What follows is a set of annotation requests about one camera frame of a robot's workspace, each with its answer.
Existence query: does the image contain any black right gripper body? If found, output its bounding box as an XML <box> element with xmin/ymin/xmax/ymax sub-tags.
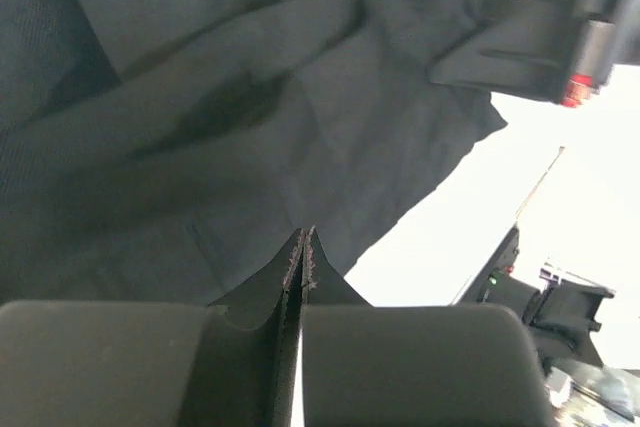
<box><xmin>561</xmin><ymin>0</ymin><xmax>639</xmax><ymax>108</ymax></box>

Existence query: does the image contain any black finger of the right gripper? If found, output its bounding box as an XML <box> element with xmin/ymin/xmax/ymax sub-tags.
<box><xmin>429</xmin><ymin>0</ymin><xmax>590</xmax><ymax>102</ymax></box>

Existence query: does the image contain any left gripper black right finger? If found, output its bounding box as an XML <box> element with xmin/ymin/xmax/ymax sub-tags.
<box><xmin>301</xmin><ymin>231</ymin><xmax>555</xmax><ymax>426</ymax></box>

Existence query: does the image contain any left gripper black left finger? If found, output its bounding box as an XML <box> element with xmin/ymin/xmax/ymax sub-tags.
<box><xmin>1</xmin><ymin>231</ymin><xmax>305</xmax><ymax>426</ymax></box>

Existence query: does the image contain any black pleated skirt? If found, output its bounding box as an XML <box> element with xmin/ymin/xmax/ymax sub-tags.
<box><xmin>1</xmin><ymin>0</ymin><xmax>508</xmax><ymax>304</ymax></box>

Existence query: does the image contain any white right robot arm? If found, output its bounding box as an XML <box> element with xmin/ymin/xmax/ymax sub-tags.
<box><xmin>431</xmin><ymin>0</ymin><xmax>639</xmax><ymax>426</ymax></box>

